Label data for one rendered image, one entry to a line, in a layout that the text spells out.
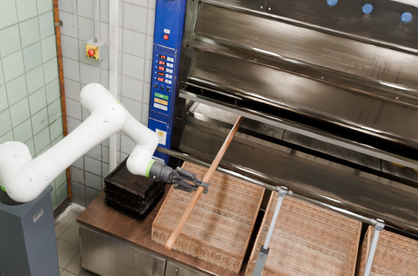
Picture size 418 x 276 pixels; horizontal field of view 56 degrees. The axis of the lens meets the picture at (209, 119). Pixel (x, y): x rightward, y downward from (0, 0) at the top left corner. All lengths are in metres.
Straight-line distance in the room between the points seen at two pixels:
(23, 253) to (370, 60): 1.84
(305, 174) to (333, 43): 0.81
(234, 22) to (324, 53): 0.49
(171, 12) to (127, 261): 1.53
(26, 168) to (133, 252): 1.14
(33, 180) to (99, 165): 1.49
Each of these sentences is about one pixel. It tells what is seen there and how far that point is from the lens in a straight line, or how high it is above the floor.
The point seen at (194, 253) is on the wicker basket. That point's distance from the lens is 2.41.
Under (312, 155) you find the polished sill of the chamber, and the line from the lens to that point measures 2.35.
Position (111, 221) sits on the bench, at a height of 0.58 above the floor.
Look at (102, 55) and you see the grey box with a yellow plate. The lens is 2.49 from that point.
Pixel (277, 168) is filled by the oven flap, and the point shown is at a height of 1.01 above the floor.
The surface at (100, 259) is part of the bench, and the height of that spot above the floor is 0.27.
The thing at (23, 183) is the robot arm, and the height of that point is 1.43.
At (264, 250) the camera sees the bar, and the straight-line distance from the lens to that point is 2.05.
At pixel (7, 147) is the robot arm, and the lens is 1.75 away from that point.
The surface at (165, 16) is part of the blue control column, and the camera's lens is 2.20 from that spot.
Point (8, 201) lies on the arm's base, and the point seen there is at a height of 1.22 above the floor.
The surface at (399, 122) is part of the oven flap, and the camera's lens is 2.22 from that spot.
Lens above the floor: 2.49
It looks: 33 degrees down
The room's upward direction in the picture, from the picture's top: 9 degrees clockwise
